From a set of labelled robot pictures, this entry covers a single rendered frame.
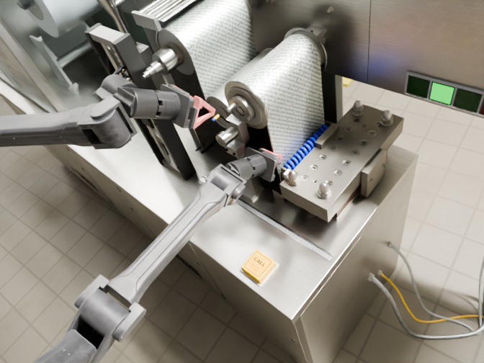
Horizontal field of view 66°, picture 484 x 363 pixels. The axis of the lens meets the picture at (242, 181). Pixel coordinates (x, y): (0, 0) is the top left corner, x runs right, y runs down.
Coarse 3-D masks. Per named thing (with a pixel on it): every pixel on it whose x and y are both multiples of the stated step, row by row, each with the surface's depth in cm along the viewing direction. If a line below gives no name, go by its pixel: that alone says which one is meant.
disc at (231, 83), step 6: (228, 84) 95; (234, 84) 93; (240, 84) 91; (228, 90) 97; (246, 90) 91; (252, 90) 90; (252, 96) 91; (258, 96) 90; (228, 102) 101; (258, 102) 91; (264, 108) 91; (264, 114) 93; (264, 120) 95; (252, 126) 101; (258, 126) 99; (264, 126) 97
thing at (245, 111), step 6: (234, 96) 95; (240, 96) 93; (240, 102) 93; (246, 102) 93; (240, 108) 95; (246, 108) 93; (252, 108) 93; (240, 114) 97; (246, 114) 95; (252, 114) 94; (246, 120) 97
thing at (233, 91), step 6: (306, 36) 101; (312, 42) 100; (234, 90) 94; (240, 90) 92; (228, 96) 98; (246, 96) 92; (252, 102) 92; (258, 108) 92; (258, 114) 94; (252, 120) 98; (258, 120) 96
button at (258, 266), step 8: (256, 256) 105; (264, 256) 105; (248, 264) 104; (256, 264) 104; (264, 264) 103; (272, 264) 103; (248, 272) 103; (256, 272) 102; (264, 272) 102; (256, 280) 102
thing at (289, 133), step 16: (320, 80) 106; (304, 96) 103; (320, 96) 110; (288, 112) 101; (304, 112) 107; (320, 112) 114; (272, 128) 99; (288, 128) 104; (304, 128) 111; (272, 144) 102; (288, 144) 108
